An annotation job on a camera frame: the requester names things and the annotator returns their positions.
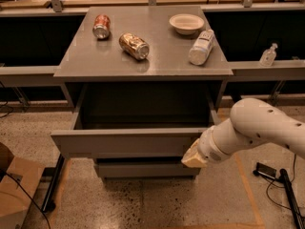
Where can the foam-padded gripper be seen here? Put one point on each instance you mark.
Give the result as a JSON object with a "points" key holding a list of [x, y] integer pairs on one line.
{"points": [[210, 151]]}

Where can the grey top drawer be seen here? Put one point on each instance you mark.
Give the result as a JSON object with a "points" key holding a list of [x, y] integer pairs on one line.
{"points": [[129, 143]]}

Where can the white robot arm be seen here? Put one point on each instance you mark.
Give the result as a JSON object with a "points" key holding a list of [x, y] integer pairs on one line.
{"points": [[251, 123]]}

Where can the grey drawer cabinet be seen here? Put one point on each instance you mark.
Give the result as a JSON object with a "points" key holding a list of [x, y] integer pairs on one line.
{"points": [[134, 104]]}

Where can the small black floor device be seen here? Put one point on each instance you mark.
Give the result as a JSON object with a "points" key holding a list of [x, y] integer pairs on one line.
{"points": [[265, 171]]}

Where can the black floor stand bar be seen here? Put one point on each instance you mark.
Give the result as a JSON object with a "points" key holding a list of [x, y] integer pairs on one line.
{"points": [[298, 219]]}

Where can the white plastic bottle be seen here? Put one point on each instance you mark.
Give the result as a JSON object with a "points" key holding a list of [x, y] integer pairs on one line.
{"points": [[202, 47]]}

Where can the gold soda can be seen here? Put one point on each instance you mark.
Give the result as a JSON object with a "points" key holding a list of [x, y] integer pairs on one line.
{"points": [[134, 45]]}

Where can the clear sanitizer pump bottle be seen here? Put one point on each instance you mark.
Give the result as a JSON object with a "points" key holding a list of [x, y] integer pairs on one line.
{"points": [[268, 57]]}

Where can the white bowl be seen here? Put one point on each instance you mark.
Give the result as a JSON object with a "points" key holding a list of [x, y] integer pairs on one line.
{"points": [[186, 24]]}

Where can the grey background bench shelf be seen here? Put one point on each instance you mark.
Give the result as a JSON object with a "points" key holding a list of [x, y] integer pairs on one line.
{"points": [[232, 71]]}

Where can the red soda can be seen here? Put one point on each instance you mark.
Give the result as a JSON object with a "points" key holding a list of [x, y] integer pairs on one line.
{"points": [[101, 26]]}

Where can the cardboard box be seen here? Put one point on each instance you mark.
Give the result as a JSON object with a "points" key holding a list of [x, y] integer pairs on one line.
{"points": [[18, 185]]}

